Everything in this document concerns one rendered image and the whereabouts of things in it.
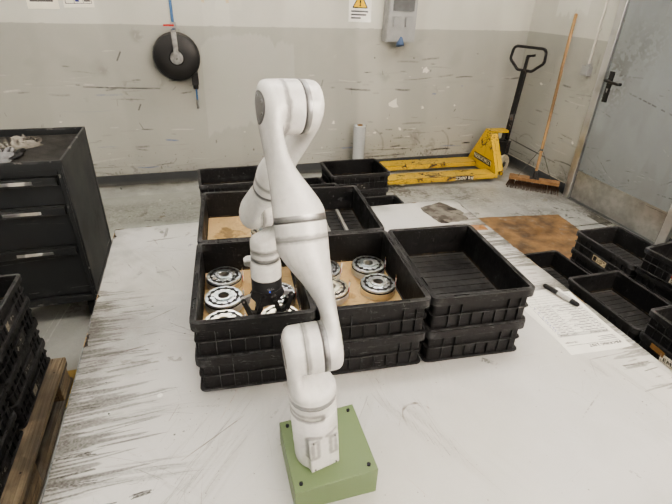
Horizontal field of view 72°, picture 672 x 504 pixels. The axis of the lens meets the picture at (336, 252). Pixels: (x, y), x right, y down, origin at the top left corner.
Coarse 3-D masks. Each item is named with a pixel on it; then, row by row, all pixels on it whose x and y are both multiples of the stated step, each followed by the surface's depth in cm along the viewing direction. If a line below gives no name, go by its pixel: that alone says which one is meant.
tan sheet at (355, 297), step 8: (344, 264) 150; (344, 272) 145; (384, 272) 146; (344, 280) 141; (352, 280) 141; (360, 280) 142; (352, 288) 138; (352, 296) 134; (360, 296) 134; (344, 304) 131; (352, 304) 131
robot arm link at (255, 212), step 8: (248, 192) 99; (256, 192) 95; (248, 200) 99; (256, 200) 96; (264, 200) 95; (240, 208) 102; (248, 208) 99; (256, 208) 97; (264, 208) 97; (240, 216) 102; (248, 216) 100; (256, 216) 99; (264, 216) 101; (272, 216) 102; (248, 224) 101; (256, 224) 101; (264, 224) 102; (272, 224) 104
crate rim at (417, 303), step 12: (396, 252) 138; (408, 264) 131; (420, 288) 121; (396, 300) 116; (408, 300) 116; (420, 300) 117; (348, 312) 113; (360, 312) 114; (372, 312) 114; (384, 312) 115
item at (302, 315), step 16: (240, 240) 141; (192, 288) 118; (304, 288) 120; (192, 304) 112; (192, 320) 106; (208, 320) 106; (224, 320) 107; (240, 320) 107; (256, 320) 108; (272, 320) 109; (288, 320) 110; (304, 320) 111
